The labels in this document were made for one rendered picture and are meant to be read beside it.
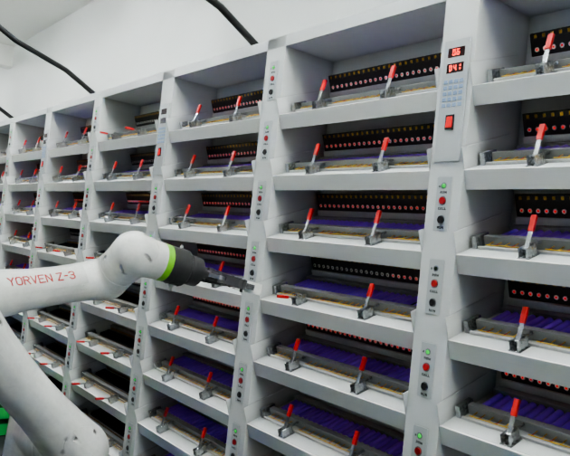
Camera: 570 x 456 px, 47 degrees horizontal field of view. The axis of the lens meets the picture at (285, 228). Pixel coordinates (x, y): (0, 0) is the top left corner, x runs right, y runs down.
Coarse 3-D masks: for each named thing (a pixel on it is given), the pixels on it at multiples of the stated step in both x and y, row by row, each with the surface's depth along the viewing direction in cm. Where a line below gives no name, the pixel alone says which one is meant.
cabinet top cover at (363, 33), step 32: (416, 0) 161; (512, 0) 150; (544, 0) 148; (320, 32) 189; (352, 32) 182; (384, 32) 180; (416, 32) 177; (192, 64) 246; (224, 64) 230; (256, 64) 226
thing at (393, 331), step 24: (264, 288) 200; (408, 288) 176; (264, 312) 199; (288, 312) 189; (312, 312) 180; (336, 312) 175; (384, 312) 168; (360, 336) 167; (384, 336) 160; (408, 336) 153
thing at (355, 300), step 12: (288, 288) 198; (300, 288) 195; (324, 300) 184; (336, 300) 181; (348, 300) 178; (360, 300) 175; (372, 300) 172; (384, 300) 170; (396, 312) 164; (408, 312) 162
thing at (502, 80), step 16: (544, 32) 150; (560, 32) 147; (544, 48) 151; (560, 48) 148; (480, 64) 147; (496, 64) 151; (512, 64) 154; (544, 64) 133; (560, 64) 137; (480, 80) 147; (496, 80) 146; (512, 80) 138; (528, 80) 135; (544, 80) 132; (560, 80) 130; (480, 96) 145; (496, 96) 142; (512, 96) 139; (528, 96) 136; (544, 96) 133
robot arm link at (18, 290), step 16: (0, 272) 140; (16, 272) 143; (32, 272) 145; (48, 272) 148; (64, 272) 151; (80, 272) 153; (96, 272) 156; (0, 288) 137; (16, 288) 140; (32, 288) 143; (48, 288) 146; (64, 288) 150; (80, 288) 153; (96, 288) 156; (112, 288) 158; (0, 304) 137; (16, 304) 141; (32, 304) 144; (48, 304) 149
